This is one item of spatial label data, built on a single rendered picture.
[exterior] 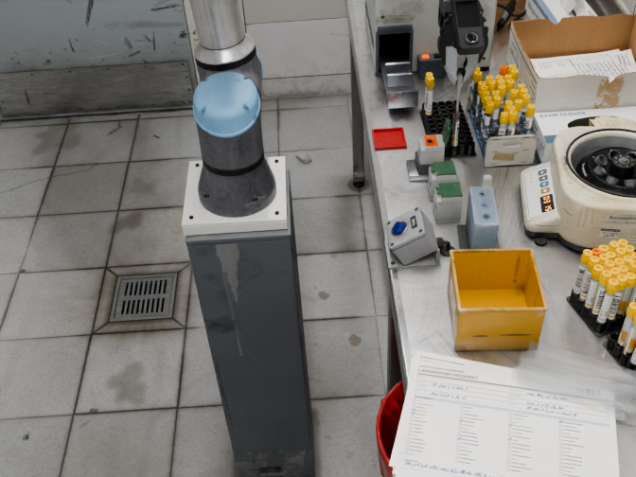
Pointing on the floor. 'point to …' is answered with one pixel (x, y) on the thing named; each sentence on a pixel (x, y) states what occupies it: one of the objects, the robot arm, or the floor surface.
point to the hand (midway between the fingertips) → (459, 79)
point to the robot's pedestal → (257, 345)
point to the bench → (428, 323)
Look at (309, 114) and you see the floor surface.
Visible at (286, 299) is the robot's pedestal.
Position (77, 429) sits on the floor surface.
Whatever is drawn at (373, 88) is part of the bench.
